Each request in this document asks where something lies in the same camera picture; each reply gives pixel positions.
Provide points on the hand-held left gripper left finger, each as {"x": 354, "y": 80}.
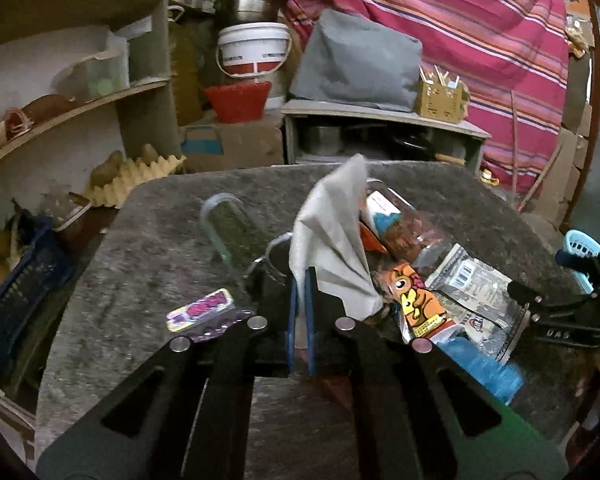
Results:
{"x": 292, "y": 315}

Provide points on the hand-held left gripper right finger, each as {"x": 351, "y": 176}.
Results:
{"x": 311, "y": 320}

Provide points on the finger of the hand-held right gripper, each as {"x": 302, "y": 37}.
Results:
{"x": 566, "y": 258}
{"x": 530, "y": 299}

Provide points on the light blue plastic basket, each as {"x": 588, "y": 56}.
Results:
{"x": 582, "y": 246}

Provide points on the silver barcode packet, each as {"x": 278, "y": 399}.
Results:
{"x": 475, "y": 280}

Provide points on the blue plastic packet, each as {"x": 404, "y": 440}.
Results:
{"x": 480, "y": 366}

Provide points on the grey cloth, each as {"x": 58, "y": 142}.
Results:
{"x": 330, "y": 220}

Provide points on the orange cartoon snack wrapper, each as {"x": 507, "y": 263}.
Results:
{"x": 415, "y": 305}

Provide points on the purple blister pack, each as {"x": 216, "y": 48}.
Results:
{"x": 200, "y": 311}

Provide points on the flattened cardboard sheets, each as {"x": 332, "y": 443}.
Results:
{"x": 572, "y": 160}

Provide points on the orange snack bag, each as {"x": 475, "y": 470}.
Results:
{"x": 370, "y": 241}

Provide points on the glass jar of green herbs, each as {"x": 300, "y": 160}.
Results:
{"x": 230, "y": 230}

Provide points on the small yellow toy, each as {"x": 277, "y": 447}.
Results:
{"x": 489, "y": 178}

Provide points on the clear jar with blue label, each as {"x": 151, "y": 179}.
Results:
{"x": 400, "y": 230}

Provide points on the cardboard box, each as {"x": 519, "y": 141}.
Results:
{"x": 245, "y": 145}

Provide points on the yellow slotted holder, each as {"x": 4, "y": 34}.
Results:
{"x": 437, "y": 100}

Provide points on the yellow egg carton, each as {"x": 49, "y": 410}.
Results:
{"x": 130, "y": 180}

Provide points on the small grey cabinet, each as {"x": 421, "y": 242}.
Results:
{"x": 380, "y": 117}

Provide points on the red woven basket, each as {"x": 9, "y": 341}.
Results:
{"x": 237, "y": 102}

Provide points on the large potato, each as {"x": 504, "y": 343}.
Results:
{"x": 105, "y": 170}

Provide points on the pink striped cloth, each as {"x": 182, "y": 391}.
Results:
{"x": 455, "y": 20}

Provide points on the grey cushion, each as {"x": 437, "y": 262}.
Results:
{"x": 355, "y": 60}

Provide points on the blue plastic crate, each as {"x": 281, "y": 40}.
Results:
{"x": 30, "y": 285}

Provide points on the white plastic bucket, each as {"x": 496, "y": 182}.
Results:
{"x": 252, "y": 45}

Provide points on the curved wooden shelf unit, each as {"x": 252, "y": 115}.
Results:
{"x": 140, "y": 70}

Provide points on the clear plastic container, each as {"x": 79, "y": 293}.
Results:
{"x": 100, "y": 72}

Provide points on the metal pot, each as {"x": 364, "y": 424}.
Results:
{"x": 247, "y": 2}

